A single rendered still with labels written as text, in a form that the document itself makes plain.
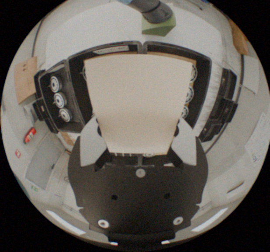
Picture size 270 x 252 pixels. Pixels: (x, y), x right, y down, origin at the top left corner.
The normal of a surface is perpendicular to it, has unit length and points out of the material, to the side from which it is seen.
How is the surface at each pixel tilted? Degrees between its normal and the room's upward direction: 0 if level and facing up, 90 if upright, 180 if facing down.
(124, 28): 0
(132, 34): 0
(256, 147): 90
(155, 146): 0
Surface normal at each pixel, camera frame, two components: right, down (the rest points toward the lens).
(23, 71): 0.98, 0.12
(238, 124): -1.00, -0.01
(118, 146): 0.00, 0.54
